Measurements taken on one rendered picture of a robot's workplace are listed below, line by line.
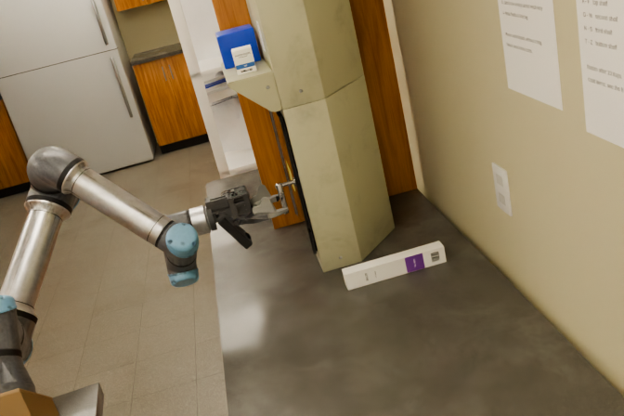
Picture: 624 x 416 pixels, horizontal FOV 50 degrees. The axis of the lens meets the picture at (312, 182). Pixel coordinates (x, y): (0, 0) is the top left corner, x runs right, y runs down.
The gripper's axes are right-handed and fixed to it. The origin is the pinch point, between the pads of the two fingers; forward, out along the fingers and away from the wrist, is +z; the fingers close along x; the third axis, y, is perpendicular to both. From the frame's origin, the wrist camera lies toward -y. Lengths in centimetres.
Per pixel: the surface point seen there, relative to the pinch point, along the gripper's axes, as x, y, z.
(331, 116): -4.5, 21.4, 17.4
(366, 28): 32, 35, 39
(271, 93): -5.3, 31.4, 3.9
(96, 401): -33, -20, -54
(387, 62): 32, 23, 44
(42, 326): 201, -115, -147
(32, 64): 483, 4, -167
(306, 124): -5.3, 21.3, 10.6
